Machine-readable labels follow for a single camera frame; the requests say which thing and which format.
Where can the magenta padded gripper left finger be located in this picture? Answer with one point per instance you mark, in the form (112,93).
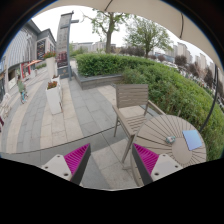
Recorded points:
(70,167)

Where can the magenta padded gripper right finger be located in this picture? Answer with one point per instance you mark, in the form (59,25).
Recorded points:
(153,166)

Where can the round slatted patio table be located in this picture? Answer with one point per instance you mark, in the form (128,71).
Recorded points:
(152,135)

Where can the beige slatted patio chair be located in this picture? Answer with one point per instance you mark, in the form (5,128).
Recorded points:
(131,107)

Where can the white planter box with flowers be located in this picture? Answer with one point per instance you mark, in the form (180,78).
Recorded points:
(54,96)

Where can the trimmed green hedge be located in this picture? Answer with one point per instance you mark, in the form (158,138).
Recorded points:
(168,89)

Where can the white chair at left edge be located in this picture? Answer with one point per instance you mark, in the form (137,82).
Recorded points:
(4,109)

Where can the tall sign pylon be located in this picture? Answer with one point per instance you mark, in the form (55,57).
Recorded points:
(62,45)

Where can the person in green top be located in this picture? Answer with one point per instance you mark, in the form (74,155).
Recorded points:
(22,89)

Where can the tall white planter box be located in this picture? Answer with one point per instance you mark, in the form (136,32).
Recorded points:
(50,58)

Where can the large green tree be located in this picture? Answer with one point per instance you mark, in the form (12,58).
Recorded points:
(106,23)

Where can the beige patio umbrella canopy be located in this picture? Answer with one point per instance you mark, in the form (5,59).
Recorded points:
(174,15)

